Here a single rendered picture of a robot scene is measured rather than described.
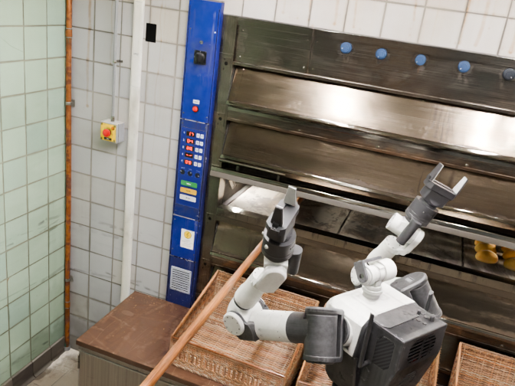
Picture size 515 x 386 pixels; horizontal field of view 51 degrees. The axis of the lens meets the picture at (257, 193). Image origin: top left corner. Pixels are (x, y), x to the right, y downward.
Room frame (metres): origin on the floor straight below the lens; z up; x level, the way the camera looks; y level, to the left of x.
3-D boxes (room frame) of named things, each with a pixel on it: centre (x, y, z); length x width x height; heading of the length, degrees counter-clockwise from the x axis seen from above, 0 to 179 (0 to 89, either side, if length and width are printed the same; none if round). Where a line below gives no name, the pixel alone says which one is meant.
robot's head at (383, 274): (1.46, -0.39, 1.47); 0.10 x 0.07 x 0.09; 129
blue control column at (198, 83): (3.46, 0.06, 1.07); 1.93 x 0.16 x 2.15; 163
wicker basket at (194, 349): (2.17, -0.04, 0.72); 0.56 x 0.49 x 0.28; 72
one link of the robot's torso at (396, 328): (1.41, -0.42, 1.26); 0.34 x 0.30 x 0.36; 129
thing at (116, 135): (2.66, 0.78, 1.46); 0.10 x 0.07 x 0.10; 73
